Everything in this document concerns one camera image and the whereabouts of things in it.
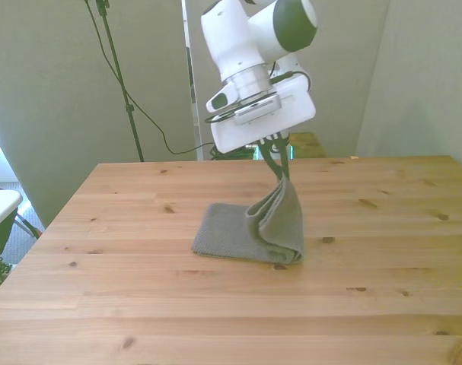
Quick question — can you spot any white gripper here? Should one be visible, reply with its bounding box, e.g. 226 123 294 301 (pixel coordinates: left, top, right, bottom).
209 73 317 181

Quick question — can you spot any grey towel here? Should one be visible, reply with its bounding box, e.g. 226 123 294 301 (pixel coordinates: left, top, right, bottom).
190 177 305 266

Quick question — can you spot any small wooden side table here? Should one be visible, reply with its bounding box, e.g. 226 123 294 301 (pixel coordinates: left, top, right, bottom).
288 131 330 160

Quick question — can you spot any white vertical panel edge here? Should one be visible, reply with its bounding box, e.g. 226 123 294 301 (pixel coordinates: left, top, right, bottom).
180 0 205 161

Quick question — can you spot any coiled dark cable bundle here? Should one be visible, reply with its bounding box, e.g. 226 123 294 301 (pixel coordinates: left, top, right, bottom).
209 144 259 162

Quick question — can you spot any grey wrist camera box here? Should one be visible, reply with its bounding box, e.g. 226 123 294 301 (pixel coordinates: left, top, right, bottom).
231 94 283 126

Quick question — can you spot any long black stand cable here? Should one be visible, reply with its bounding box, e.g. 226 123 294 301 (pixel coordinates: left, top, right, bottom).
83 0 216 156

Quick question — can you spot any black camera stand pole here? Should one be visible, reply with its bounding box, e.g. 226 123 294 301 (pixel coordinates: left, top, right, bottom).
94 0 145 163

